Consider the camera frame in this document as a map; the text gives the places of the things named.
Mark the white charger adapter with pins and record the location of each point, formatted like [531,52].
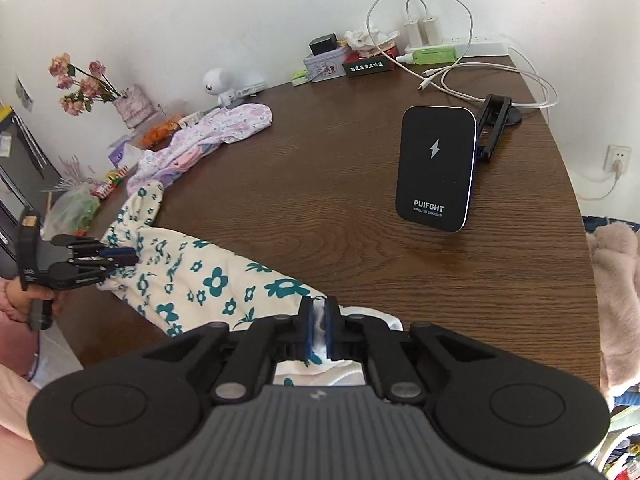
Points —
[432,31]
[413,34]

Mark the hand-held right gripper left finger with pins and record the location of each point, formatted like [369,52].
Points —
[306,329]

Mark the plastic bag of greens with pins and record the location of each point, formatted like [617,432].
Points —
[75,210]

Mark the purple floral garment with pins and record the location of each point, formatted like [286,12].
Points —
[220,127]

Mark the person's left hand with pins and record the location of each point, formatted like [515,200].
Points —
[17,304]

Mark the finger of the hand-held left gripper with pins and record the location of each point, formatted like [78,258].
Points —
[120,261]
[112,251]

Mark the pink fluffy cloth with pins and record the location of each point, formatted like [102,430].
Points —
[617,300]

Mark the red tissue box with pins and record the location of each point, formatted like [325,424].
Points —
[387,55]

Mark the white robot figurine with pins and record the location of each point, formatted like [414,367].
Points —
[220,85]

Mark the red snack packet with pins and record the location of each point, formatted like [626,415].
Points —
[107,184]

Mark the pink flower bouquet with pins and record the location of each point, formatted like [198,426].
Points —
[80,85]

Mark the clear food container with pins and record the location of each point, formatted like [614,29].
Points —
[160,132]

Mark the pale dried sprigs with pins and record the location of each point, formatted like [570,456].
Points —
[70,176]

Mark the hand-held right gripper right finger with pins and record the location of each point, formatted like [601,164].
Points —
[331,331]

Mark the purple tissue pack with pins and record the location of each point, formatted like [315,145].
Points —
[122,152]

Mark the green small packet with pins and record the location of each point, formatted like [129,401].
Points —
[300,78]

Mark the crumpled white tissue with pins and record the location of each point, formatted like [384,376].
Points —
[367,37]

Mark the wall paper note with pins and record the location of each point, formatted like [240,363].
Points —
[23,92]

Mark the dark lettered box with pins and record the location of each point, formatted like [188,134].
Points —
[366,67]

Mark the purple knitted vase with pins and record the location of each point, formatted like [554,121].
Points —
[132,107]

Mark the cream teal-flowered garment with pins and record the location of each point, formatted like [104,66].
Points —
[210,270]

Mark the white power strip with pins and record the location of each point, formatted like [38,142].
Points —
[485,46]

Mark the grey tin box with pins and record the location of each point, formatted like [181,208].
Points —
[325,67]

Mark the green tube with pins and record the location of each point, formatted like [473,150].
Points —
[432,55]

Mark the small black box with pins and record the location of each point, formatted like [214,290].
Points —
[324,44]

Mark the person's pink clothing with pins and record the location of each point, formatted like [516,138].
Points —
[15,410]

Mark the person's left forearm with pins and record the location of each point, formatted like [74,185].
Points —
[4,305]

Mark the black folding stand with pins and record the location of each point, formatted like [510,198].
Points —
[495,120]

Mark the dark blue cloth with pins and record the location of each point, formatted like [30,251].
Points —
[602,222]

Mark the white wall outlet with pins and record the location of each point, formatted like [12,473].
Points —
[617,156]

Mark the small white carton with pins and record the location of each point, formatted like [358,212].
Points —
[191,120]

